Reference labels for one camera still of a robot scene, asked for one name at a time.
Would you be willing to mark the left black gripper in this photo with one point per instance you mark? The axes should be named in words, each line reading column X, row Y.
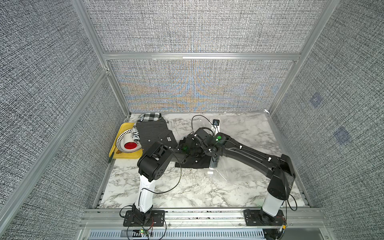
column 201, row 154

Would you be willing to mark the clear vacuum bag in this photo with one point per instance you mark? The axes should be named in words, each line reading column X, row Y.
column 208, row 145

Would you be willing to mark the black shirt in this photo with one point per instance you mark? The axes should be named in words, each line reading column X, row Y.
column 202, row 164

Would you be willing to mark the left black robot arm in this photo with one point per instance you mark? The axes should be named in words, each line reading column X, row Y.
column 152, row 166

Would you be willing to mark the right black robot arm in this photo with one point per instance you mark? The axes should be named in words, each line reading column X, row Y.
column 279, row 170

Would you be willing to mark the black white checkered cloth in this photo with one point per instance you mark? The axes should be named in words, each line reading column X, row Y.
column 149, row 117

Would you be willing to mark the yellow tray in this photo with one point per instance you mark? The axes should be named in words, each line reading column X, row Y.
column 120, row 155

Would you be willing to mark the green pen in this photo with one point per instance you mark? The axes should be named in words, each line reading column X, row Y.
column 111, row 157

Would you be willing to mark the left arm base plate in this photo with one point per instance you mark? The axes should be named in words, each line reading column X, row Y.
column 153, row 218

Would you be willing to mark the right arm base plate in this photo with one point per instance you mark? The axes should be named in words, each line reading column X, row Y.
column 257, row 218

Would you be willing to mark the aluminium front rail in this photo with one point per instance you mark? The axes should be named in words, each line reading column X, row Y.
column 204, row 224

